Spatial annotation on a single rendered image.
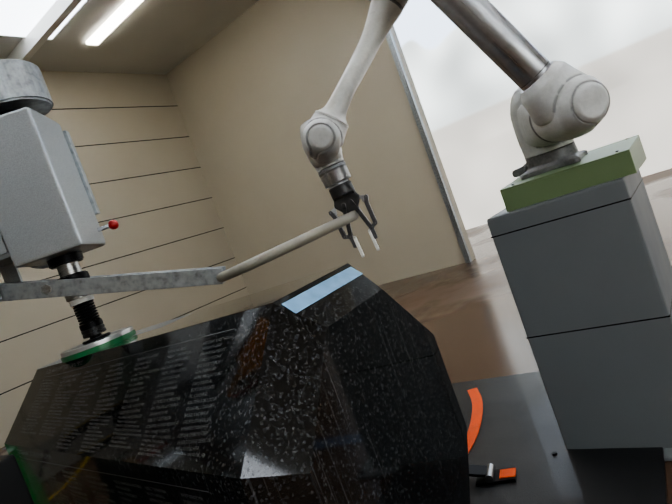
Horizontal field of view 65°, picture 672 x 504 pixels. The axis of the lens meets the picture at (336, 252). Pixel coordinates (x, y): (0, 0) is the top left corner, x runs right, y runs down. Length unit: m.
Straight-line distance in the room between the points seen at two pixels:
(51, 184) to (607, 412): 1.76
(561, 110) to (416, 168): 4.85
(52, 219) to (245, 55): 6.24
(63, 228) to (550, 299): 1.45
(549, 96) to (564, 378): 0.85
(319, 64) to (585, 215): 5.61
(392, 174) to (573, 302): 4.93
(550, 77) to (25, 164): 1.46
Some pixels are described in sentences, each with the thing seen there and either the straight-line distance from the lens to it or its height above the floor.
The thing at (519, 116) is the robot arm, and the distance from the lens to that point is 1.77.
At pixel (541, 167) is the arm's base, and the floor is 0.89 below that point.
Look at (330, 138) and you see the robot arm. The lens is 1.40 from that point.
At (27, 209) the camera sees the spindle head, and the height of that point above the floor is 1.29.
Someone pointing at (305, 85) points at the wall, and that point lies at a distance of 7.08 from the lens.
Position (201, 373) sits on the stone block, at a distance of 1.18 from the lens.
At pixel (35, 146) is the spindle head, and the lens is 1.73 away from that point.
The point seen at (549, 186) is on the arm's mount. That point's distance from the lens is 1.67.
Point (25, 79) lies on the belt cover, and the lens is 1.83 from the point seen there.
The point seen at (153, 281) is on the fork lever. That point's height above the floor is 0.98.
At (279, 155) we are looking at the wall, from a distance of 7.41.
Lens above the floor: 0.95
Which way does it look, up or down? 3 degrees down
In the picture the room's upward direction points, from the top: 20 degrees counter-clockwise
